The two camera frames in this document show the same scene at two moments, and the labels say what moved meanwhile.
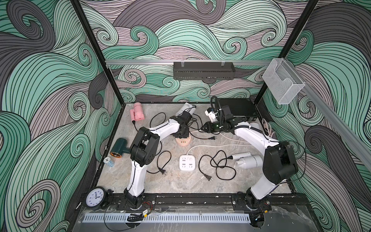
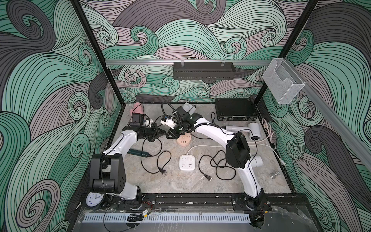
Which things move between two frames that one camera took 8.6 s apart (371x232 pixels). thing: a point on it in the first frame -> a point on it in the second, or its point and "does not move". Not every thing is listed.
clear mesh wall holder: [283, 80] does not move
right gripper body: [216, 126] -> [180, 127]
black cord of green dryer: [162, 170] does not move
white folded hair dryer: [187, 107] does not move
